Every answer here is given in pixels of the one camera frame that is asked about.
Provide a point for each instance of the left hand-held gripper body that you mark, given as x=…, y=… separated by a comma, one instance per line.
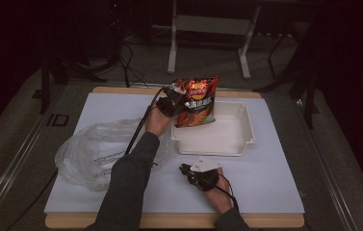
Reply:
x=169, y=102

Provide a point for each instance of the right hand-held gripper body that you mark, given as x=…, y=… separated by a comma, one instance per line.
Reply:
x=206, y=178

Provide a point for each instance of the red chip bag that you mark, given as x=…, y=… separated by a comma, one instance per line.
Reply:
x=198, y=102

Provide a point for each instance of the white plastic bin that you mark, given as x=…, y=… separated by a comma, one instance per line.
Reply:
x=230, y=134

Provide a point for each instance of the clear plastic bag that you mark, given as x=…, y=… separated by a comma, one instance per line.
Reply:
x=86, y=154

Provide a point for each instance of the person's right hand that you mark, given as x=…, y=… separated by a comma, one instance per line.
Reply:
x=219, y=197

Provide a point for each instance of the person's left hand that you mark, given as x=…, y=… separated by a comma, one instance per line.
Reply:
x=158, y=123

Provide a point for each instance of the white table mat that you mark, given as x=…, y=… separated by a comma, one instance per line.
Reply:
x=265, y=186

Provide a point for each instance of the black metal stand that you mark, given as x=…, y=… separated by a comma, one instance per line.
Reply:
x=45, y=83
x=310, y=96

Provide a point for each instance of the white metal desk frame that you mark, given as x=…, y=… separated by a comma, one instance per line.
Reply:
x=212, y=25

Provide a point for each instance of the aluminium floor rail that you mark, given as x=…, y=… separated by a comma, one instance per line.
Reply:
x=15, y=163
x=326, y=179

